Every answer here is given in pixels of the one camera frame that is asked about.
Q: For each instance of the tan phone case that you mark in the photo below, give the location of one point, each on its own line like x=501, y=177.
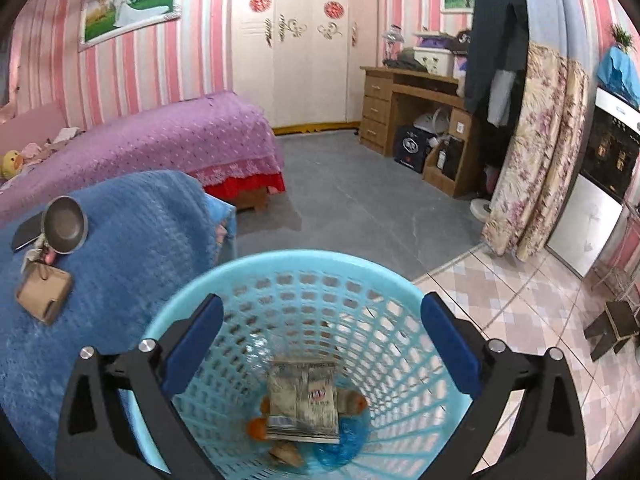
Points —
x=43, y=291

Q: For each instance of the white fan base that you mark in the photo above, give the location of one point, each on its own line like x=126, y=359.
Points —
x=480, y=209

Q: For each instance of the cream wardrobe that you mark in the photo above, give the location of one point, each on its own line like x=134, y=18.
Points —
x=301, y=61

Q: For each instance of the small dark wooden stool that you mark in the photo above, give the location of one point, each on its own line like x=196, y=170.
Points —
x=614, y=326

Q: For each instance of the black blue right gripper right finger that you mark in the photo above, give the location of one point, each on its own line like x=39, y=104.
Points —
x=547, y=438

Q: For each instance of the beige drawstring pouch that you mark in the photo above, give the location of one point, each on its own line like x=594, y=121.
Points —
x=33, y=255

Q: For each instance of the printed snack wrapper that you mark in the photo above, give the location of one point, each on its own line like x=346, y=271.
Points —
x=302, y=401

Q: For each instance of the light blue mesh basket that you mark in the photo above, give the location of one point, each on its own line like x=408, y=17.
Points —
x=323, y=305

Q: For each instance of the white storage box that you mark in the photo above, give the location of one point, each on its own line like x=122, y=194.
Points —
x=436, y=61

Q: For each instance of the purple dotted bedspread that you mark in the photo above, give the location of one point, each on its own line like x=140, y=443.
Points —
x=221, y=140

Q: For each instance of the pink headboard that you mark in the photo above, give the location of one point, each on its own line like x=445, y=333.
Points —
x=35, y=126

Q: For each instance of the black box under desk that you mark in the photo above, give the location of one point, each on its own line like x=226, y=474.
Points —
x=411, y=147

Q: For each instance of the dark hanging coat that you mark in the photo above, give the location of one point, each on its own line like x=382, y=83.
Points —
x=497, y=54

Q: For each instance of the black phone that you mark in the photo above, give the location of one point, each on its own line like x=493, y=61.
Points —
x=27, y=232

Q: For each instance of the wooden desk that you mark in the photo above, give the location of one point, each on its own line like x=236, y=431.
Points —
x=395, y=98

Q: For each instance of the floral curtain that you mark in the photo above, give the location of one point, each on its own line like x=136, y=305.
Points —
x=543, y=152

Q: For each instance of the framed wedding photo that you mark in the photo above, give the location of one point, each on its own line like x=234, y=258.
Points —
x=102, y=20

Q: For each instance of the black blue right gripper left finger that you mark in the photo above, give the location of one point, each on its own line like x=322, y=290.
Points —
x=118, y=420

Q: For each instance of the blue quilted blanket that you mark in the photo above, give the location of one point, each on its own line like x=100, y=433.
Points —
x=149, y=234

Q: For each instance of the yellow duck plush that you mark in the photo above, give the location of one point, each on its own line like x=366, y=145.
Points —
x=11, y=164

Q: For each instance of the pink steel-lined cup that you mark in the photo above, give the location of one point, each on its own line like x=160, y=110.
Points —
x=63, y=227

